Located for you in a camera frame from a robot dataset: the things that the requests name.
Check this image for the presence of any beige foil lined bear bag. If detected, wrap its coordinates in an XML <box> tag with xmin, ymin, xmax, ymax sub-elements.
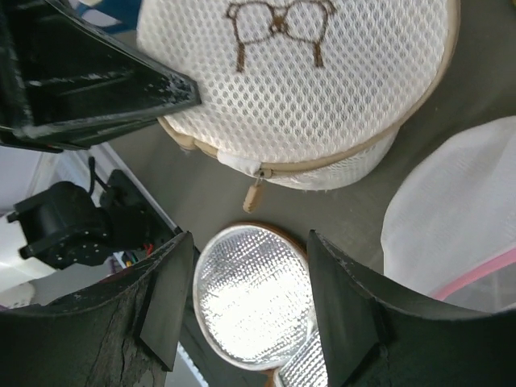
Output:
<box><xmin>193</xmin><ymin>222</ymin><xmax>329</xmax><ymax>386</ymax></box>

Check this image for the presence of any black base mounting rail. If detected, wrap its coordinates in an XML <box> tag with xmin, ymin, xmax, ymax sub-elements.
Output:
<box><xmin>88</xmin><ymin>156</ymin><xmax>181</xmax><ymax>248</ymax></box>

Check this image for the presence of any pink trimmed bag centre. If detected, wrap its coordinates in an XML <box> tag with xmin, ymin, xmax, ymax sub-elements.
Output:
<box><xmin>381</xmin><ymin>117</ymin><xmax>515</xmax><ymax>312</ymax></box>

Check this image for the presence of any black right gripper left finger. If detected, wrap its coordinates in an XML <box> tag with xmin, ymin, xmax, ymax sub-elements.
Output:
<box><xmin>1</xmin><ymin>232</ymin><xmax>194</xmax><ymax>386</ymax></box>

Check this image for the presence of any beige mesh bag with glasses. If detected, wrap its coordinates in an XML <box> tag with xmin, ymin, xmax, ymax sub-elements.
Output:
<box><xmin>137</xmin><ymin>1</ymin><xmax>460</xmax><ymax>190</ymax></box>

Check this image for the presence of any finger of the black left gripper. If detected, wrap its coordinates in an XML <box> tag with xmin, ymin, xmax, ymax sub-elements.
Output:
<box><xmin>1</xmin><ymin>1</ymin><xmax>201</xmax><ymax>152</ymax></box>

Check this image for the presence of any beige zipper pull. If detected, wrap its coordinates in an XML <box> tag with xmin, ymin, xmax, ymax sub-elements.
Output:
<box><xmin>243</xmin><ymin>169</ymin><xmax>272</xmax><ymax>214</ymax></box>

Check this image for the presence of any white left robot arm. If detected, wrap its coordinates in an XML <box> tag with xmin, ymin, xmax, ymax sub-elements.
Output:
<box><xmin>1</xmin><ymin>1</ymin><xmax>201</xmax><ymax>271</ymax></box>

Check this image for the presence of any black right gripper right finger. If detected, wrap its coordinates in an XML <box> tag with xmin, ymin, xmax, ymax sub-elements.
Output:
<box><xmin>307</xmin><ymin>231</ymin><xmax>515</xmax><ymax>386</ymax></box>

